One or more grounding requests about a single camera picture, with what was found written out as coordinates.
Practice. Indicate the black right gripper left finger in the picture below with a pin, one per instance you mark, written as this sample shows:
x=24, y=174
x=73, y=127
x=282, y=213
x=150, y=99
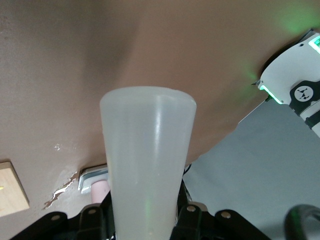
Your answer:
x=96, y=225

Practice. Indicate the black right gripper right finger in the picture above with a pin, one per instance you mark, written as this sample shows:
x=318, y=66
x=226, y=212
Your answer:
x=191, y=222

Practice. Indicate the translucent squeeze bottle orange cap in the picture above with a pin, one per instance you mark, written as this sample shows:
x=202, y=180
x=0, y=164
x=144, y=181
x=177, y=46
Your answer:
x=147, y=150

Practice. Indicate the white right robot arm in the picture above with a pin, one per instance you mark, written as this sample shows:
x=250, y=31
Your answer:
x=280, y=75

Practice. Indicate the grey digital kitchen scale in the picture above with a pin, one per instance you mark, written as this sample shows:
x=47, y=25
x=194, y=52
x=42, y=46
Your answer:
x=86, y=175

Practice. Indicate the wooden cutting board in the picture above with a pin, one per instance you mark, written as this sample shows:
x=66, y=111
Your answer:
x=12, y=190

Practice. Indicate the brown table cover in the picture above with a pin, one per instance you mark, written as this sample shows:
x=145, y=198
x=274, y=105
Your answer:
x=75, y=75

